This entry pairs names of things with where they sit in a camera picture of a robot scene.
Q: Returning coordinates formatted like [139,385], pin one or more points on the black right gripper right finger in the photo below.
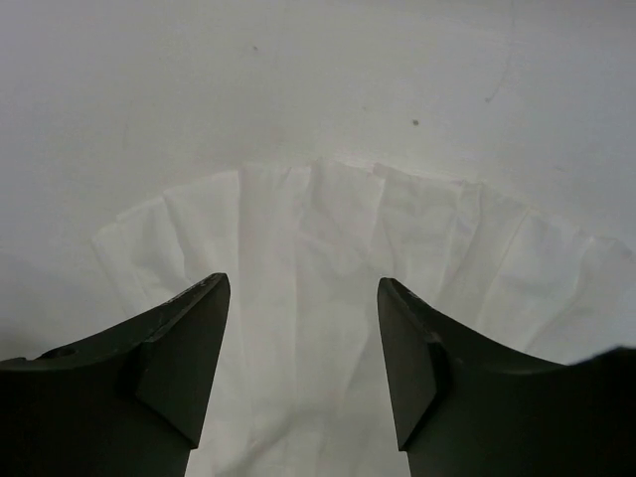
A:
[465,405]

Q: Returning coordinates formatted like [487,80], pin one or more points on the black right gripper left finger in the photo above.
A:
[128,401]

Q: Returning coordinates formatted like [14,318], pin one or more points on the white pleated skirt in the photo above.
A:
[301,387]

